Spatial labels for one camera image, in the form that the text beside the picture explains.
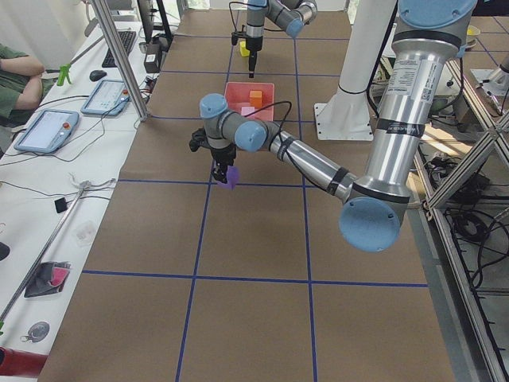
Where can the black pink pouch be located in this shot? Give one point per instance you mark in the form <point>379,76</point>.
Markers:
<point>49,278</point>

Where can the long metal rod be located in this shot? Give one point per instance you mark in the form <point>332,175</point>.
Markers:
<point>82,187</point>

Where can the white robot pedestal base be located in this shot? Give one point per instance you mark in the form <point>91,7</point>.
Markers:
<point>346,115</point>

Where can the orange foam block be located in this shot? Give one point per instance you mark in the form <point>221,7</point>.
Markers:
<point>256,98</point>

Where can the far teach pendant tablet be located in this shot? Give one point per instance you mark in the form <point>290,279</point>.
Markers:
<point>109,97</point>

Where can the teach pendant tablet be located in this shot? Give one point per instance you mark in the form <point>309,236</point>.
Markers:
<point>48,131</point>
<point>109,97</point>

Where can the light pink foam block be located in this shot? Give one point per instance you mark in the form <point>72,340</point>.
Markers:
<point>248,112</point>

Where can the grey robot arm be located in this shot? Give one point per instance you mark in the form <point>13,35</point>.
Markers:
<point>396,53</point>
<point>289,16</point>

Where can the black computer mouse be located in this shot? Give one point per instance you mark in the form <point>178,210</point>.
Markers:
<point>96,75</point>

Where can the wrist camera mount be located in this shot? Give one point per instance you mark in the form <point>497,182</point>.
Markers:
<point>199,140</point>
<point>236,36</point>

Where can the purple foam block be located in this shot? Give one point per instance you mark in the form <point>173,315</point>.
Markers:
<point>225,185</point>

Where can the near teach pendant tablet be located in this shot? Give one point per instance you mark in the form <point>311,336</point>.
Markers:
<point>48,131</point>

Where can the green clamp tool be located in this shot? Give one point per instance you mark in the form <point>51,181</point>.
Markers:
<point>64,75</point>

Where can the aluminium frame rail right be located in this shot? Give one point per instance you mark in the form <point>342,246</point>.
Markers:
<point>463,164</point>

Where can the yellow foam block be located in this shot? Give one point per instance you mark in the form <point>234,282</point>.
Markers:
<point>243,50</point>

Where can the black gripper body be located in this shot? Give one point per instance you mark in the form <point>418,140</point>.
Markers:
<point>223,154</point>
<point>253,44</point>

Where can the seated person green shirt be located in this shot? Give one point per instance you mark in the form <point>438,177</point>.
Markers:
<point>23,86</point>

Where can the black power adapter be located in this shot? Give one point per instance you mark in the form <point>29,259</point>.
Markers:
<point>153,56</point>

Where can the pink plastic bin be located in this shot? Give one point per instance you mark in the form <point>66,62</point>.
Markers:
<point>237,96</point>

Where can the aluminium frame post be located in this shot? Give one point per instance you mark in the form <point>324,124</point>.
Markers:
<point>113,40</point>

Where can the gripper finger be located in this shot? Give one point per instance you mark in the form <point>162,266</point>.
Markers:
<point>230,174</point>
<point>218,172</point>
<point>252,61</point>

